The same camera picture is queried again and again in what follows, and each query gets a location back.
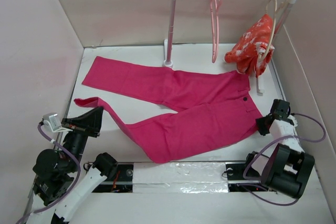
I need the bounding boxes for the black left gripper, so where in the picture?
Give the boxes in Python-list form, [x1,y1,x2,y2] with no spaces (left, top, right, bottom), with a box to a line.
[62,104,104,170]

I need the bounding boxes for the pink trousers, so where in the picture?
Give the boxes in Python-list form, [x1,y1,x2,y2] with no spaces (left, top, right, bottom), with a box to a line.
[74,57,261,164]

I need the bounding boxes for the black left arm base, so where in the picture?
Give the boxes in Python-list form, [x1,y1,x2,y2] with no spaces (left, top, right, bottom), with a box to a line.
[92,163,134,193]

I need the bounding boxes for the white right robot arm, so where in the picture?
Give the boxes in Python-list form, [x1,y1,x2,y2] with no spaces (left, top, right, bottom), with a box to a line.
[243,99,314,199]

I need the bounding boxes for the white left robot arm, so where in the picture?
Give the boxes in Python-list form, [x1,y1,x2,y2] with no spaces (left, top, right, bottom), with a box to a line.
[24,106,118,223]

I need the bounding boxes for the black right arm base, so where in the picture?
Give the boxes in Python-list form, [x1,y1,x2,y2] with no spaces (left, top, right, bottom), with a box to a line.
[222,152,274,193]

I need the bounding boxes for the beige wooden hanger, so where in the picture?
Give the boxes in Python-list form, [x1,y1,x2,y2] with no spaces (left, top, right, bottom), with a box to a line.
[257,0,289,62]

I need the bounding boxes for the pink plastic hanger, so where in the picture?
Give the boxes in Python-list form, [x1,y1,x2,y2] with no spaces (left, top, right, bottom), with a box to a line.
[209,0,223,63]

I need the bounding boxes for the orange floral garment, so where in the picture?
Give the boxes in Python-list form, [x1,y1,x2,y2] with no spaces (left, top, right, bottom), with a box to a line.
[224,14,275,77]

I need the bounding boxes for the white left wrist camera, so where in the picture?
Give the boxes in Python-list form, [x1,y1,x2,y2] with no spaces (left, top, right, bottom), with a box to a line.
[42,113,67,133]

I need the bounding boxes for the metal rail left edge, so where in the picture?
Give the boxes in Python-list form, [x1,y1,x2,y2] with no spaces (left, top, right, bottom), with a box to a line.
[19,82,77,224]

